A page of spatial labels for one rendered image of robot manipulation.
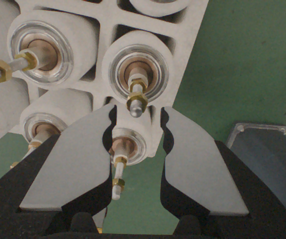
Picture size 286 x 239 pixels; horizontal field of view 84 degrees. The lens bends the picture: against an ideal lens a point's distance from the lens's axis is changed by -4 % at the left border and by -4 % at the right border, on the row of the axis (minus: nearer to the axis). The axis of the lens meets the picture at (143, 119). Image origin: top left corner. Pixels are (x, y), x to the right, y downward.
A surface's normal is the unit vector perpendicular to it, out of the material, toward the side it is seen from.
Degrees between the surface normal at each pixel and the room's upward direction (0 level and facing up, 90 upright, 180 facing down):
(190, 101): 0
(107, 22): 0
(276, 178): 90
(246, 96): 0
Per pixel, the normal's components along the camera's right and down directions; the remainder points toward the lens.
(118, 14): 0.00, 0.51
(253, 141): -0.64, -0.66
